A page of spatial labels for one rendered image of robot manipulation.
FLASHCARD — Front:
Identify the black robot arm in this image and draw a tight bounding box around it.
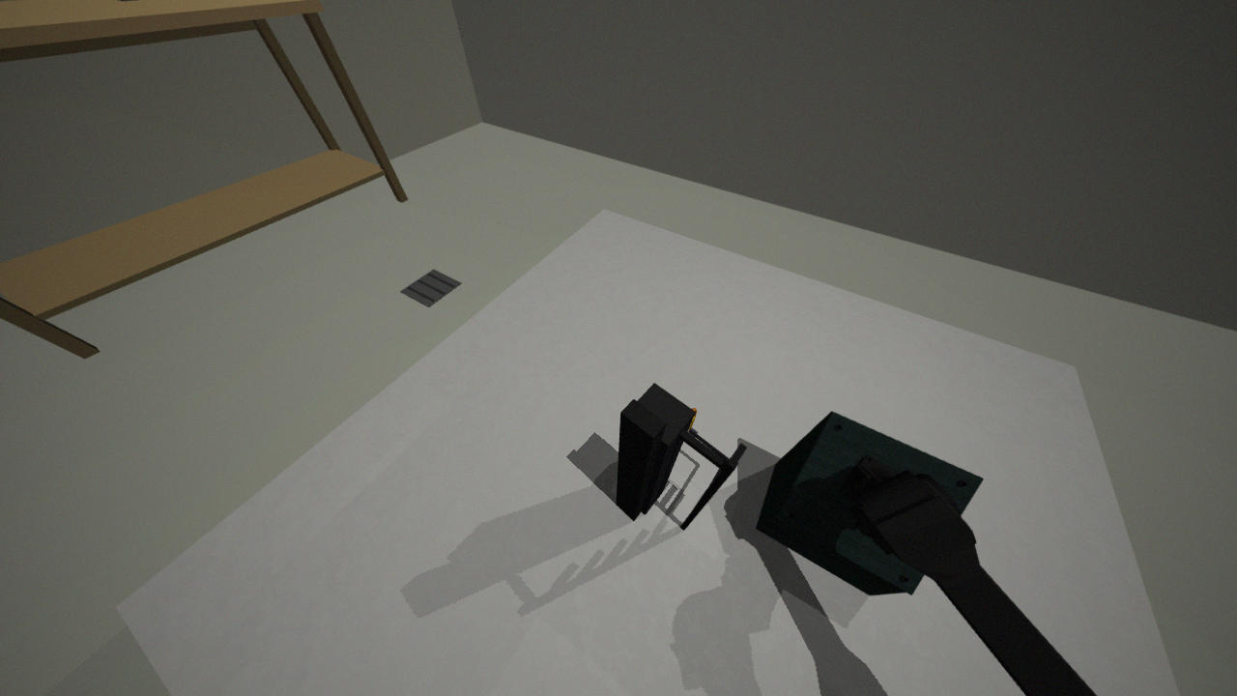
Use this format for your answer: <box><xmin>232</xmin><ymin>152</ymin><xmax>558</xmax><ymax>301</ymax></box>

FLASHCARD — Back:
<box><xmin>841</xmin><ymin>455</ymin><xmax>1098</xmax><ymax>696</ymax></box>

